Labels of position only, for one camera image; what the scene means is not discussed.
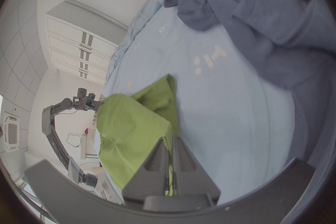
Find dark grey garment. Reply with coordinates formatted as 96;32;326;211
164;0;319;166

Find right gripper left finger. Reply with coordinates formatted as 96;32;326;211
122;138;169;203

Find bed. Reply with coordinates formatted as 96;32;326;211
98;0;315;205

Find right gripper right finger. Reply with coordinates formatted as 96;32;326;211
172;134;221;205

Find white ceiling air conditioner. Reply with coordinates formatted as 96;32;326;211
3;111;22;151

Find green garment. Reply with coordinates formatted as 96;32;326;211
96;74;181;196

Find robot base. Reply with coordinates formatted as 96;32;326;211
90;165;124;204

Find white wardrobe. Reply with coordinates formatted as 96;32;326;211
46;0;129;85

